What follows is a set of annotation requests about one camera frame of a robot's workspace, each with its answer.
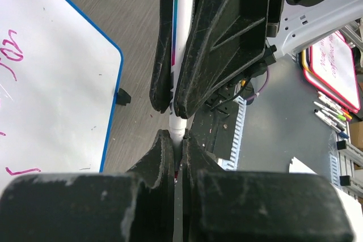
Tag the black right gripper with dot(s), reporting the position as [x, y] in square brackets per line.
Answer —
[226, 37]

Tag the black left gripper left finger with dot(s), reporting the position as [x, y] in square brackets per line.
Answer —
[137, 205]

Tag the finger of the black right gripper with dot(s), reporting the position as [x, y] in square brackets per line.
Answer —
[161, 76]

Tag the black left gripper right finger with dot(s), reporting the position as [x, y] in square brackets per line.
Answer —
[221, 205]

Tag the white magenta marker pen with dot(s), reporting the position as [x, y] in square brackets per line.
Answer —
[182, 13]

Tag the blue framed whiteboard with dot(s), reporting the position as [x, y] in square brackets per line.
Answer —
[59, 77]

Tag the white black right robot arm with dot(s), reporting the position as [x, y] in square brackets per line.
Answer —
[302, 22]

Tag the red framed whiteboard stack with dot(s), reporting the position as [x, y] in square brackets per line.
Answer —
[329, 66]

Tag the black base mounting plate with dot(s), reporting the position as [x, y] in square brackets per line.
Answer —
[214, 123]

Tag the white printed paper sheet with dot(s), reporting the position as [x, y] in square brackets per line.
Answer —
[296, 166]

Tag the loose marker pens pile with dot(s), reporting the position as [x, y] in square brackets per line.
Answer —
[331, 117]

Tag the slotted cable duct rail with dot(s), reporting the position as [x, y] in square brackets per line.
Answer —
[232, 163]

